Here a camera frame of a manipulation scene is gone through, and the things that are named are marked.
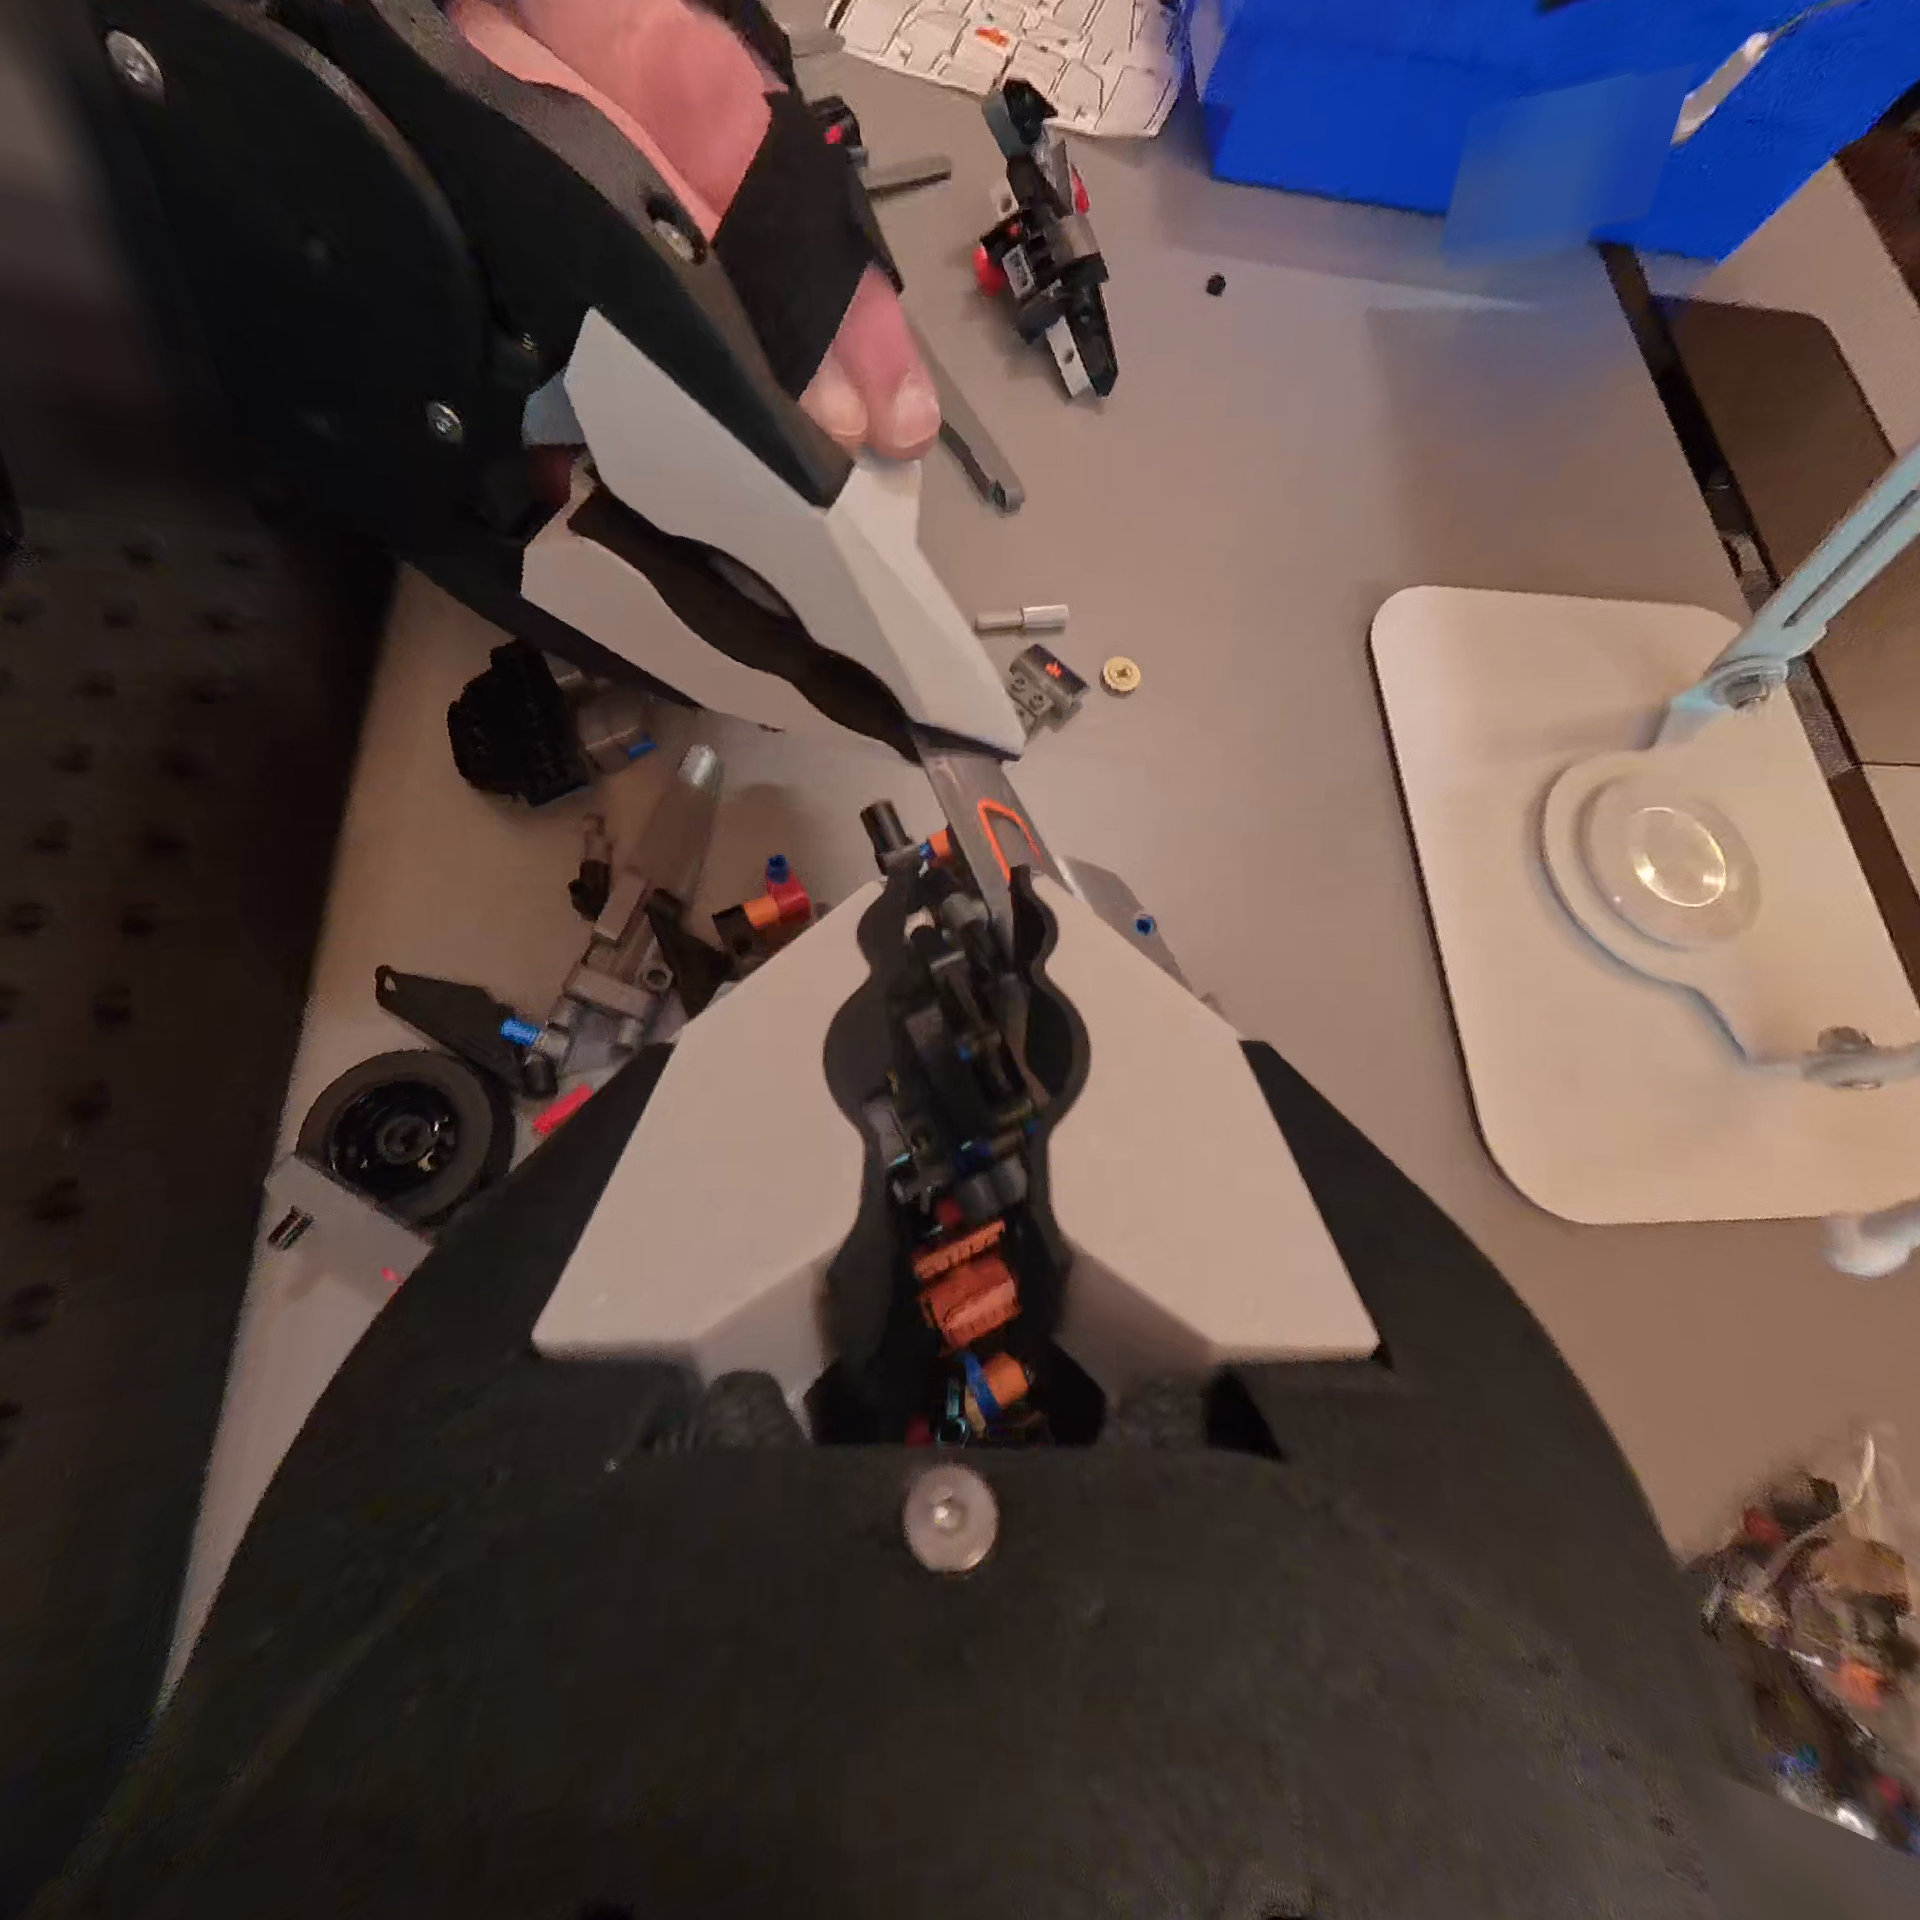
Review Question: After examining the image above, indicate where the blue plastic bin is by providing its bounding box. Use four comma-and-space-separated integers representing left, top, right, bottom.
1178, 0, 1920, 261

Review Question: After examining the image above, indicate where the black lego wheel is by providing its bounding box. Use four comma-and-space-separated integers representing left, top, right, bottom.
295, 1049, 518, 1233

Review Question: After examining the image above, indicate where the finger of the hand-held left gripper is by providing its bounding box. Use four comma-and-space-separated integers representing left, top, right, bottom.
567, 307, 1029, 757
521, 507, 921, 755

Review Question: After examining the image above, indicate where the black lego panel blue pin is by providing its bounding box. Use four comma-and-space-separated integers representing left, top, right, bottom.
376, 967, 561, 1100

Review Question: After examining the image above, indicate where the black lego fender assembly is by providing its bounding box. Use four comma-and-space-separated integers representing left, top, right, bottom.
448, 643, 664, 810

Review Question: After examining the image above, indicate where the white metal stand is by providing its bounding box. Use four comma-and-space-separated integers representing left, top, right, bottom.
1368, 450, 1920, 1227

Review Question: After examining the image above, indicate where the plastic bag with lego pieces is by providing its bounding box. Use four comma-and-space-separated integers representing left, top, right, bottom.
1687, 1430, 1920, 1854

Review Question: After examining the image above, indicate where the lego car chassis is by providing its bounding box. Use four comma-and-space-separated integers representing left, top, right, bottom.
712, 749, 1216, 1449

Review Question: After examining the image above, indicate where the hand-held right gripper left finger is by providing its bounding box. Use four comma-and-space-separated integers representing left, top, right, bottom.
534, 879, 894, 1413

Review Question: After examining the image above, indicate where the person's left hand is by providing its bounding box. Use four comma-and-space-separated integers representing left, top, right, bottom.
451, 0, 944, 461

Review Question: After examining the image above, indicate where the black grey lego assembly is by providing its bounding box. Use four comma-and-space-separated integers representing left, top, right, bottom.
971, 77, 1120, 399

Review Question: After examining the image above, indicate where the white sticker sheet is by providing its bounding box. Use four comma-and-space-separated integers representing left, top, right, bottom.
825, 0, 1186, 140

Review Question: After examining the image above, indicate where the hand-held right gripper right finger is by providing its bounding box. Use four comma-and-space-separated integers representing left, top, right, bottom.
1019, 861, 1384, 1414

